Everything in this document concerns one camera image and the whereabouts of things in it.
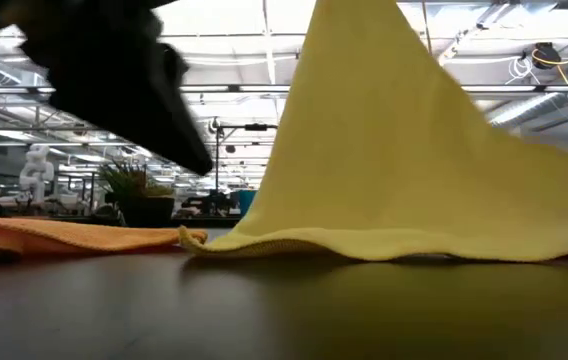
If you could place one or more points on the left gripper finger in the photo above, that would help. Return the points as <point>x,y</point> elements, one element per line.
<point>179,140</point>

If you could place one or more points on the orange microfiber towel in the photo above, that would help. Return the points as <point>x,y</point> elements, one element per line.
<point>64,237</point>

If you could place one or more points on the yellow microfiber towel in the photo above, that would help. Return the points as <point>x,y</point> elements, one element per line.
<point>389,150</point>

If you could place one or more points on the small potted plant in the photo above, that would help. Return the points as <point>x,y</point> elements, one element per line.
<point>146,210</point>

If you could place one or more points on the teal plastic bin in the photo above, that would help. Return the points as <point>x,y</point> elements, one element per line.
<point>246,202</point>

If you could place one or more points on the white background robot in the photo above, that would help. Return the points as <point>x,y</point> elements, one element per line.
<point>36,172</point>

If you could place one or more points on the black background camera stand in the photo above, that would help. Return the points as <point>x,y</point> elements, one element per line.
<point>256,127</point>

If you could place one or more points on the black aluminium table frame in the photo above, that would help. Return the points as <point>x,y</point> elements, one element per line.
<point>204,222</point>

